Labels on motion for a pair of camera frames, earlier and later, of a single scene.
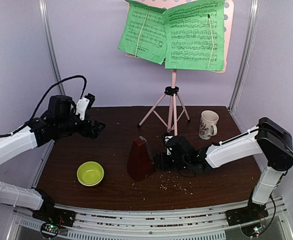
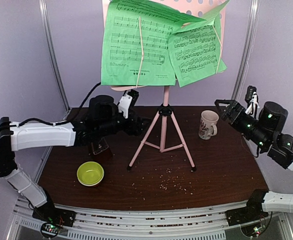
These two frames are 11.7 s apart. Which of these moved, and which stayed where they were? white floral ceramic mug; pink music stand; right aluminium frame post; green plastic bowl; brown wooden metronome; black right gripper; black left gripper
Moved: black right gripper; pink music stand; brown wooden metronome; black left gripper
Stayed: white floral ceramic mug; green plastic bowl; right aluminium frame post
